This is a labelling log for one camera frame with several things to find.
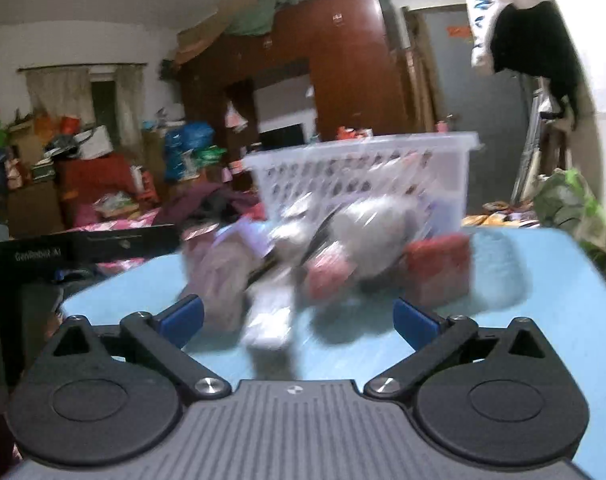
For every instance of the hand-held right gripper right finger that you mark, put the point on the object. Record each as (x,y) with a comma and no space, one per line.
(415,321)

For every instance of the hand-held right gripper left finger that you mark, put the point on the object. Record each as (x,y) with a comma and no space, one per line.
(180,320)

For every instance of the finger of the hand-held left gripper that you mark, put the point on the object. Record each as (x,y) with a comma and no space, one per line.
(133,242)

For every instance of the red snack packet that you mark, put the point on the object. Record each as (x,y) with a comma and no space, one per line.
(440,270)

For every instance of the purple packet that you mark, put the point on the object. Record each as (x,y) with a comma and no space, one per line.
(218,275)

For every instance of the white packet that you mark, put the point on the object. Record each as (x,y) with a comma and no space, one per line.
(268,315)

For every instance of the pink red packet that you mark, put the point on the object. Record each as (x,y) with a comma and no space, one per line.
(328,272)

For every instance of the grey plastic packet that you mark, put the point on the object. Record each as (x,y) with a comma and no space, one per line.
(373,230)

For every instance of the white plastic basket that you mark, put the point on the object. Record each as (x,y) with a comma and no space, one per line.
(363,160)

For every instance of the red cloth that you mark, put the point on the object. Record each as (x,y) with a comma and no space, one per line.
(93,180)

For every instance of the white shopping bag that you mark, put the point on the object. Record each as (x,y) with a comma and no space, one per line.
(98,142)

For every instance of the blue plastic bag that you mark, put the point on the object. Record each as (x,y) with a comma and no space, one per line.
(188,140)

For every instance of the pile of colourful packets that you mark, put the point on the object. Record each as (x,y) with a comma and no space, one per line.
(503,216)

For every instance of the beige curtain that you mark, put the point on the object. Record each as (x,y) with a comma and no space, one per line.
(130,100)
(58,95)

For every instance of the pink white hanging bag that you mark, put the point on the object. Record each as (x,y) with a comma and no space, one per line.
(235,117)

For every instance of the green plastic bag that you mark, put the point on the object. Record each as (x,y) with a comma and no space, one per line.
(568,205)

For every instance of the bundle of metal poles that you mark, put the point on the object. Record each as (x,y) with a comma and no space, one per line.
(530,150)

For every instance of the grey door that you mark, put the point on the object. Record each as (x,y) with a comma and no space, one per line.
(483,125)

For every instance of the green bundle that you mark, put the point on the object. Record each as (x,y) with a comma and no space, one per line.
(263,10)

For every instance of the brown wooden wardrobe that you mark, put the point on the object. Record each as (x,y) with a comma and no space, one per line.
(353,60)

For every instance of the red door sticker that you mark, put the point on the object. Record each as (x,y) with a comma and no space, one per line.
(461,32)

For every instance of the black hanging garment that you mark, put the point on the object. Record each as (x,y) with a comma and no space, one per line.
(533,45)

